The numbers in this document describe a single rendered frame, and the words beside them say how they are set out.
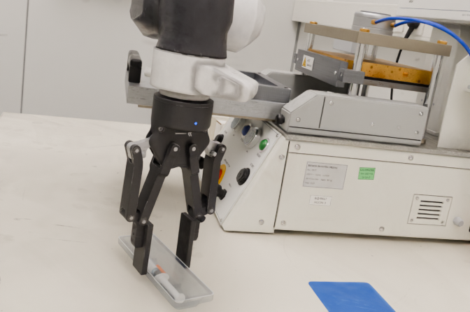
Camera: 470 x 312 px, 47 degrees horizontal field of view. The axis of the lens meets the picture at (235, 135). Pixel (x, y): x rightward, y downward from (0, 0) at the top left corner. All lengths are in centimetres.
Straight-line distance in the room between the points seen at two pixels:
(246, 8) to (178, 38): 14
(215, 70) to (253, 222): 37
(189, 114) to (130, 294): 24
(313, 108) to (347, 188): 16
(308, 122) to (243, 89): 30
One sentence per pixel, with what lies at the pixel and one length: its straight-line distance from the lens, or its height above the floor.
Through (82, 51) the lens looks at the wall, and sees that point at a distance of 243.
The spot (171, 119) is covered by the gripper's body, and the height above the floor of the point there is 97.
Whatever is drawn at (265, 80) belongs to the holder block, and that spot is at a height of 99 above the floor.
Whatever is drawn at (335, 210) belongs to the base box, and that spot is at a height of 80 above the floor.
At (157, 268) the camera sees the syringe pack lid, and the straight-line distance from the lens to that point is 73.
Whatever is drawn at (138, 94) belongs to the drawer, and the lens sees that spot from 89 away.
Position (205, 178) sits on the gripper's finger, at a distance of 73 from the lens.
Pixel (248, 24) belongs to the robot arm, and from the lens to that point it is 74.
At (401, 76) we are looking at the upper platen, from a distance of 102.
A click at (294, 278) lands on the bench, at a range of 81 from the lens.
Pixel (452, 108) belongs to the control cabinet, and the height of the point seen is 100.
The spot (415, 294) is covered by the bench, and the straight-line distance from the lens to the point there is 87.
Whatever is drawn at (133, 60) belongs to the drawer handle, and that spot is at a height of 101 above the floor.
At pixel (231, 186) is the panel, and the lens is 97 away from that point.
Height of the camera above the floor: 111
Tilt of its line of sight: 13 degrees down
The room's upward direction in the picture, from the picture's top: 9 degrees clockwise
